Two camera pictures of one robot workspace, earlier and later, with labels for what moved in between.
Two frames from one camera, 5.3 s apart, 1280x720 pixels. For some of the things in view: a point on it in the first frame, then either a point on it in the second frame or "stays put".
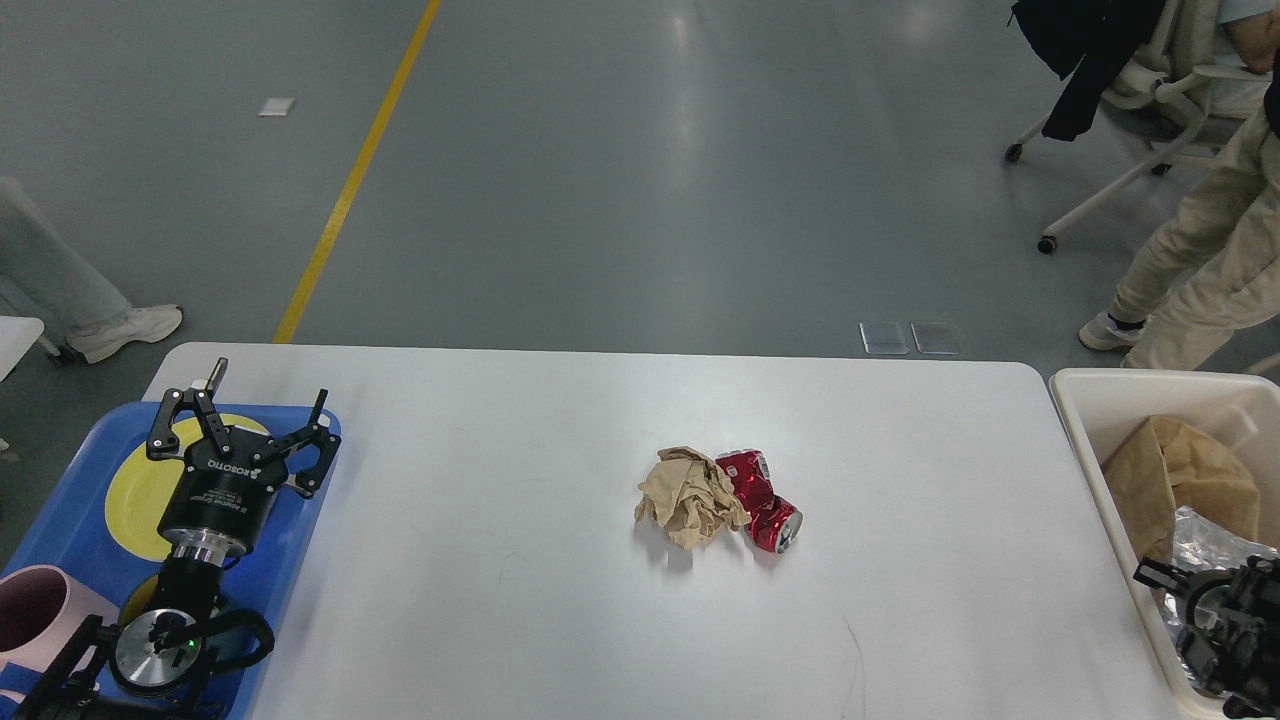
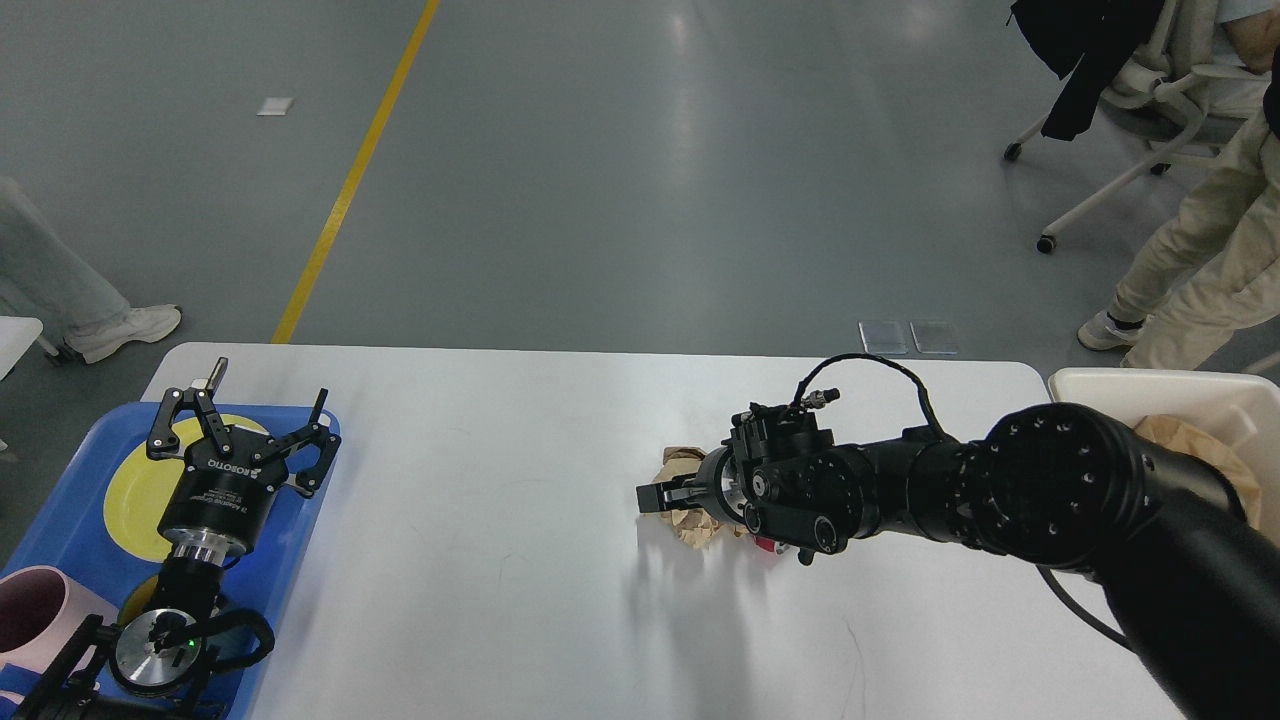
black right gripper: (1231, 636) to (676, 494)
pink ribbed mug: (41, 609) stays put
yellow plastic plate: (138, 486) stays put
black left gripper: (220, 502) stays put
